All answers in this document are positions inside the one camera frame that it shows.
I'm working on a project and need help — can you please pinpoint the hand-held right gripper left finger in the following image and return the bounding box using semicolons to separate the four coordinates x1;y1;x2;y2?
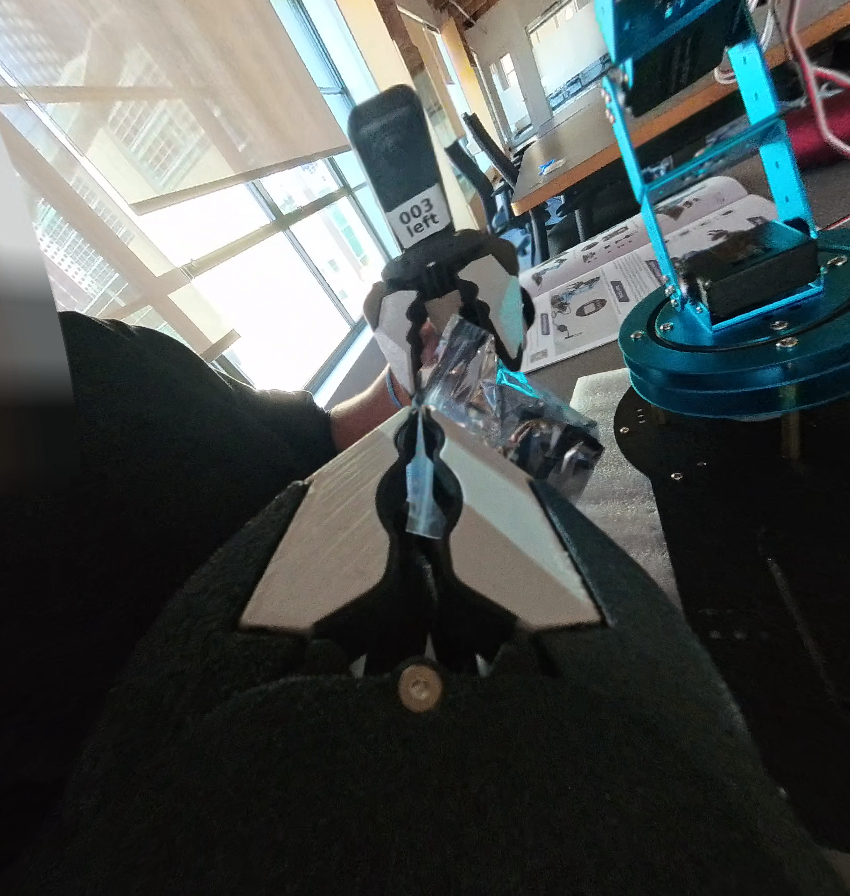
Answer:
239;412;420;634

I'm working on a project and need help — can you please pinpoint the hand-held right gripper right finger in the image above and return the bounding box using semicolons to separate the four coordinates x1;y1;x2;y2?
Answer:
425;413;603;631

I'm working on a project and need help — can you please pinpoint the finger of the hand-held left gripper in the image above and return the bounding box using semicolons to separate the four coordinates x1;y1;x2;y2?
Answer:
364;283;433;406
460;253;535;371

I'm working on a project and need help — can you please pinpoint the silver foil bag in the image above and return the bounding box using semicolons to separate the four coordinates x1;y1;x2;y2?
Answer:
397;315;604;540

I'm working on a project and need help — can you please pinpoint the person's left forearm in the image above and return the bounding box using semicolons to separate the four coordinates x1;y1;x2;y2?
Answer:
329;370;406;452

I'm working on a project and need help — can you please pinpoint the black conference chair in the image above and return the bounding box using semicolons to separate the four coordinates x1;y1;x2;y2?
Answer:
444;139;499;235
462;111;522;186

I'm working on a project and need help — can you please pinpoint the printed instruction manual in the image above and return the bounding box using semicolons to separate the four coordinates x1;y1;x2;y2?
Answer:
519;175;779;373

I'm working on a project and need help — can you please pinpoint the white foam sheet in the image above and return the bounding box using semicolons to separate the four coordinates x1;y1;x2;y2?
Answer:
570;370;685;610

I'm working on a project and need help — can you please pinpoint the large glass window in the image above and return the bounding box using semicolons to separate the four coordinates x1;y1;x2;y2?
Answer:
0;0;398;393

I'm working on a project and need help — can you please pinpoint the brown wooden table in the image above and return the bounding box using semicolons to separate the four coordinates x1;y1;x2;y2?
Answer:
510;84;650;218

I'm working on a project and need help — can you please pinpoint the person's black clothing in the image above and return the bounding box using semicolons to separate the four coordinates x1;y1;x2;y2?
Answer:
0;311;335;896

